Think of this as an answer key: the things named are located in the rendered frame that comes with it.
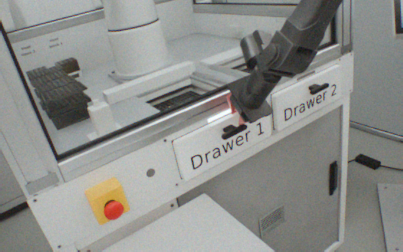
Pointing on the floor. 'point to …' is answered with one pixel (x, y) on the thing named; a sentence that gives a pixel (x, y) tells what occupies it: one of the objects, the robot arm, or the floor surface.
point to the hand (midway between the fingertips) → (238, 117)
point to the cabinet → (266, 189)
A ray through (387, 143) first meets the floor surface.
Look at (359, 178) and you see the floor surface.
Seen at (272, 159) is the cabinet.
